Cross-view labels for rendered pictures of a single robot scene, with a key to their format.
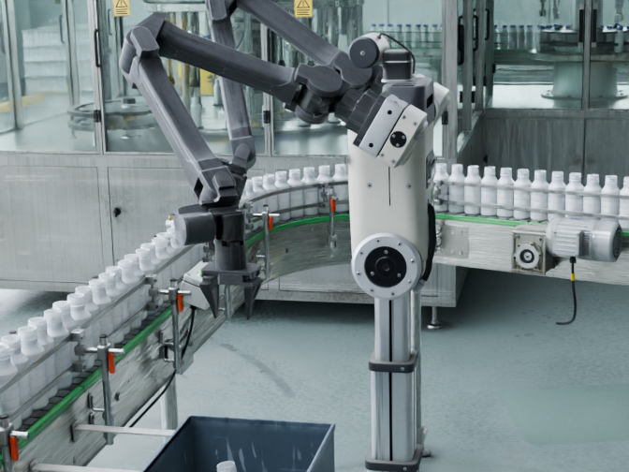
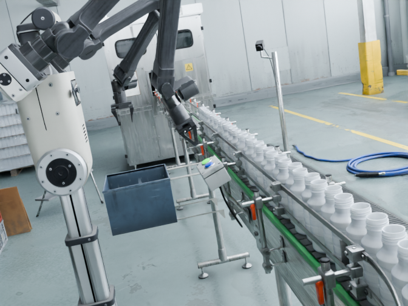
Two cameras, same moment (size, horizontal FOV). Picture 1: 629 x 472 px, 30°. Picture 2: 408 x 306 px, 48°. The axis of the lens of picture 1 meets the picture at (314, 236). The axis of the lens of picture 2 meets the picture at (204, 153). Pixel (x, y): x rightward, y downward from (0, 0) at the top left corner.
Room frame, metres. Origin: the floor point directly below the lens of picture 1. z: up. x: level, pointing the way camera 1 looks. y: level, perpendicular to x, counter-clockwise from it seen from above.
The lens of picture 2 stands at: (4.31, -0.26, 1.49)
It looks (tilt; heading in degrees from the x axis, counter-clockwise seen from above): 12 degrees down; 160
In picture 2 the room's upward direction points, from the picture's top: 10 degrees counter-clockwise
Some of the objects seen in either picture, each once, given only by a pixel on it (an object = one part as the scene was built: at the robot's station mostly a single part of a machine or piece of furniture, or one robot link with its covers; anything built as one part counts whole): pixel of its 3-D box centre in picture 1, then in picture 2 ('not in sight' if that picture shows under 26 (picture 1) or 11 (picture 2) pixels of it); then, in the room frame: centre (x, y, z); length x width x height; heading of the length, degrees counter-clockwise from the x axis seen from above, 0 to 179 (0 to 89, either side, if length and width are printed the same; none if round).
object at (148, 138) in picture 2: not in sight; (159, 87); (-2.50, 1.65, 1.05); 1.60 x 1.40 x 2.10; 167
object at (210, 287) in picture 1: (222, 293); (127, 113); (2.12, 0.17, 1.26); 0.07 x 0.07 x 0.09; 78
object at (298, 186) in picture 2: not in sight; (303, 200); (3.34, 0.33, 1.08); 0.06 x 0.06 x 0.17
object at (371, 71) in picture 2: not in sight; (370, 67); (-3.69, 6.62, 0.55); 0.40 x 0.40 x 1.10; 77
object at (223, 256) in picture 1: (230, 257); (120, 98); (2.12, 0.16, 1.33); 0.10 x 0.07 x 0.07; 78
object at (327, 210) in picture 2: not in sight; (336, 223); (3.51, 0.30, 1.08); 0.06 x 0.06 x 0.17
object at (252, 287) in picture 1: (241, 294); (119, 114); (2.11, 0.14, 1.26); 0.07 x 0.07 x 0.09; 78
